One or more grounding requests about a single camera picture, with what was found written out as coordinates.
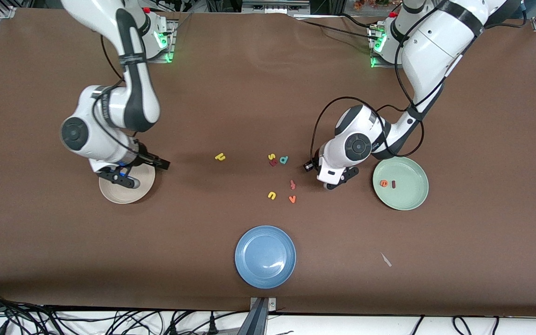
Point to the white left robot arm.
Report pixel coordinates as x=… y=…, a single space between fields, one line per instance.
x=357 y=146

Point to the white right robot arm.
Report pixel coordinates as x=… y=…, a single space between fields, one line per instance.
x=75 y=134

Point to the teal foam letter p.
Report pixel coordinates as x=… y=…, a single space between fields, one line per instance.
x=286 y=158

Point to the beige brown plate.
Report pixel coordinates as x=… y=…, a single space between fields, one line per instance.
x=128 y=194

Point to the light green plate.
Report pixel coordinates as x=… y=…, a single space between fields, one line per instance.
x=407 y=193

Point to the brown table cover sheet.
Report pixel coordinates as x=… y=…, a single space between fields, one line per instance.
x=268 y=93

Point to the blue plate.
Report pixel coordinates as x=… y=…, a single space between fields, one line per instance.
x=265 y=257

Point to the small grey paper scrap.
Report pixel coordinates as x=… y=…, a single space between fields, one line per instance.
x=386 y=260

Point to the black power plug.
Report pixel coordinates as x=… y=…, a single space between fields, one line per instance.
x=212 y=325
x=173 y=328

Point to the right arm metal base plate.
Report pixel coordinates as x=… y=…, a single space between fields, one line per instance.
x=171 y=46

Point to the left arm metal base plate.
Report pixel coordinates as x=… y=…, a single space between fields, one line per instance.
x=382 y=64

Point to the grey metal camera mount bracket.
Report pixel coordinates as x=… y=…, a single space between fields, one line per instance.
x=258 y=321

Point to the grey metal frame piece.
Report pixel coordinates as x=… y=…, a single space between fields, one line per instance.
x=272 y=7

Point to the aluminium corner bracket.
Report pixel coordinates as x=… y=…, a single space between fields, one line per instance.
x=7 y=11

